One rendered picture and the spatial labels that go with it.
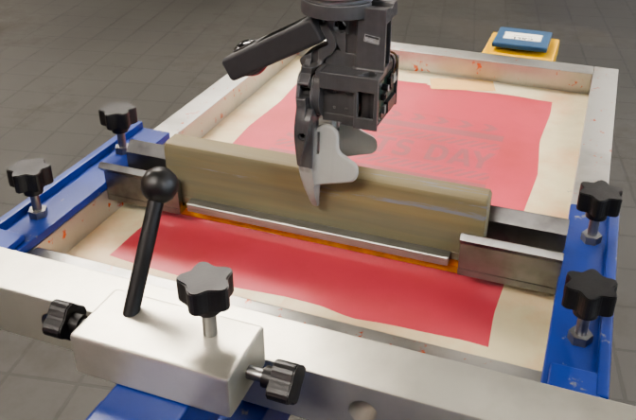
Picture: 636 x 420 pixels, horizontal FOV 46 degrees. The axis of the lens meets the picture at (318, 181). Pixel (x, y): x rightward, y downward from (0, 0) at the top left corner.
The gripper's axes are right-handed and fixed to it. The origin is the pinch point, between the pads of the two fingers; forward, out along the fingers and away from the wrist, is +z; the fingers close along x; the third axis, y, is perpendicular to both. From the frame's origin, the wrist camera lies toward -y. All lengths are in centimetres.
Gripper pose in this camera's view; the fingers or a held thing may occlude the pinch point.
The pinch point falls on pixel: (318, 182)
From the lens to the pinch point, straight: 79.1
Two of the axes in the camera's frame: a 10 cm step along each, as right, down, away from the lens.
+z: 0.0, 8.7, 4.9
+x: 3.6, -4.6, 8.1
